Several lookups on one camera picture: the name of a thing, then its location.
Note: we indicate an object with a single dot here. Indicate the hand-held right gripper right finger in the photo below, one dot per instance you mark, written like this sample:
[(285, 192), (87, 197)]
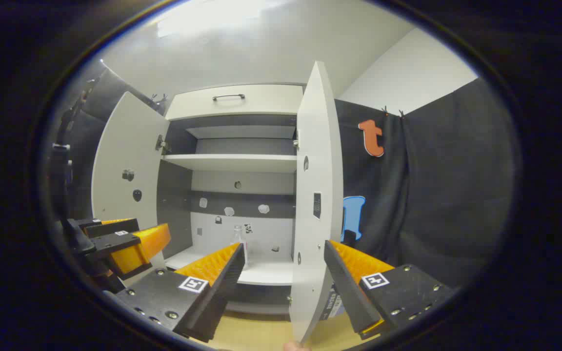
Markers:
[(349, 297)]

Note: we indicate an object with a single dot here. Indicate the clear bottle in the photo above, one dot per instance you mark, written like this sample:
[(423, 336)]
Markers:
[(238, 241)]

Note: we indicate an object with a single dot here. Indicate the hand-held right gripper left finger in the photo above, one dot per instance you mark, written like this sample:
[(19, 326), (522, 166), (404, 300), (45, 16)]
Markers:
[(217, 297)]

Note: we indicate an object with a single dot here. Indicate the white cabinet door headphones sticker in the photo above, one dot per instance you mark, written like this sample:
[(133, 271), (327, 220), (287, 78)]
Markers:
[(315, 161)]

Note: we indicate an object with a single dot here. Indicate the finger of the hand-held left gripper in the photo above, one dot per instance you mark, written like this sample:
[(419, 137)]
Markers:
[(115, 227), (139, 248)]

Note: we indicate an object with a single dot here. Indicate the white cabinet door camera sticker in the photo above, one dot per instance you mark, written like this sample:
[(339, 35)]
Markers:
[(125, 146)]

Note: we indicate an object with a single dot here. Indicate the dark blue book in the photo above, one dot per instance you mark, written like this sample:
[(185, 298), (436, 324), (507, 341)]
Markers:
[(329, 304)]

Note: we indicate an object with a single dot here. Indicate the black backdrop cloth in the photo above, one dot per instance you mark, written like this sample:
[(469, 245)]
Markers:
[(432, 195)]

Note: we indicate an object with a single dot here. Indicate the white and grey cabinet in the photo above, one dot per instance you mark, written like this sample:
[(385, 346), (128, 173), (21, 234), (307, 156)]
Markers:
[(173, 204)]

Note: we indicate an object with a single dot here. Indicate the white cabinet shelf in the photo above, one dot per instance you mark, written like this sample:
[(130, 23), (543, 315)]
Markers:
[(232, 162), (266, 273)]

